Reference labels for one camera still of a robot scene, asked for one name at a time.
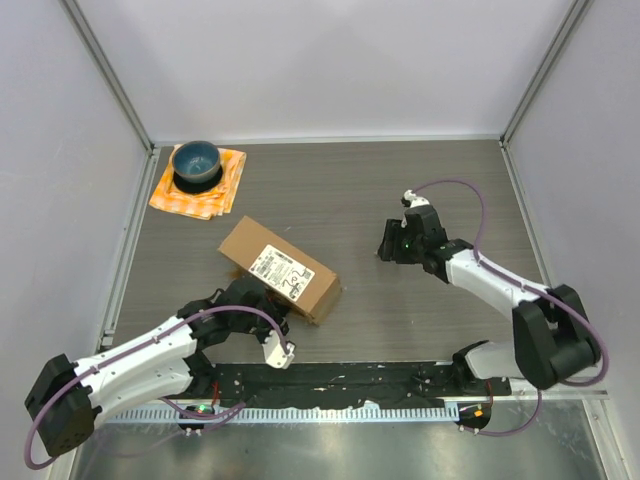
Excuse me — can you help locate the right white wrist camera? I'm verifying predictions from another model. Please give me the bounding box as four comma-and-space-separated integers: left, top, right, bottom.
401, 190, 430, 209

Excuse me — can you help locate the brown cardboard express box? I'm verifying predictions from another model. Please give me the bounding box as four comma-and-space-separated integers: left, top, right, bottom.
218, 216, 342, 325

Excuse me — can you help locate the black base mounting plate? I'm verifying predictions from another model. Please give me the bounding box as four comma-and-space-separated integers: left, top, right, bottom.
170, 362, 512, 410

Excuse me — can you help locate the orange checkered cloth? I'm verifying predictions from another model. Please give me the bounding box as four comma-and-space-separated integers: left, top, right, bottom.
149, 144, 247, 220

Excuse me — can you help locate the aluminium frame rail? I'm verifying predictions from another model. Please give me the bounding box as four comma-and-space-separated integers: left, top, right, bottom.
509, 378, 609, 400

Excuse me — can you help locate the white slotted cable duct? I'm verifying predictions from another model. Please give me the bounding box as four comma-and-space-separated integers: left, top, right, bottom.
109, 402, 459, 424

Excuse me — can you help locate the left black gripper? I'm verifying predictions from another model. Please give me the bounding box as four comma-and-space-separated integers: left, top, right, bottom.
233, 296, 290, 350

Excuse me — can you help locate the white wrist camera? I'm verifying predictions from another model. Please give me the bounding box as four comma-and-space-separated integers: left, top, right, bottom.
262, 330, 296, 369
401, 190, 430, 209

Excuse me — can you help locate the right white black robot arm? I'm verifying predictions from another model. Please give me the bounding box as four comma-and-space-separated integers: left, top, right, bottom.
377, 205, 604, 395

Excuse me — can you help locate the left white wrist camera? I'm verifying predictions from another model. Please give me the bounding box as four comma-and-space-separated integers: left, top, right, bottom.
262, 330, 296, 369

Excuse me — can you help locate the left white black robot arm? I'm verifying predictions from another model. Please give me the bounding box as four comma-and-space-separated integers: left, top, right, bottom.
24, 276, 295, 470

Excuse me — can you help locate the blue ceramic bowl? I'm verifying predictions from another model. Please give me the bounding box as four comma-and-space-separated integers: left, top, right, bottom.
171, 141, 221, 184

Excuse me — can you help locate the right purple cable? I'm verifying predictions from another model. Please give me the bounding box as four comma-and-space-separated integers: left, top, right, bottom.
412, 178, 611, 435

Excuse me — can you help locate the black round coaster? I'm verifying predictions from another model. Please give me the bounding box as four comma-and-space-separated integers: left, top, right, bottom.
173, 167, 224, 194

